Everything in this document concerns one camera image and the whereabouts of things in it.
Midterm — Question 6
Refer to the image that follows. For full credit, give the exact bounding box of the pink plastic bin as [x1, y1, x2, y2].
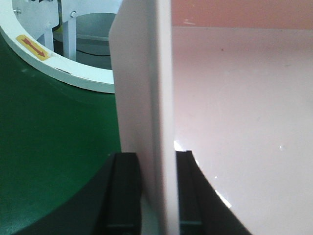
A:
[109, 0, 313, 235]

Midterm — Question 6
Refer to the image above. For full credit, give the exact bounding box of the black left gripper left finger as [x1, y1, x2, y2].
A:
[4, 153, 141, 235]

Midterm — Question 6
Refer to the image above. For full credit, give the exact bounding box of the green circular conveyor belt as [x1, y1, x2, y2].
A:
[0, 39, 120, 235]

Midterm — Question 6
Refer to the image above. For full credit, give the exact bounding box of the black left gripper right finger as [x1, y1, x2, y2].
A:
[176, 151, 251, 235]

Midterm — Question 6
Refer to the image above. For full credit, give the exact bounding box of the white inner conveyor ring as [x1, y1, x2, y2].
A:
[0, 0, 115, 94]

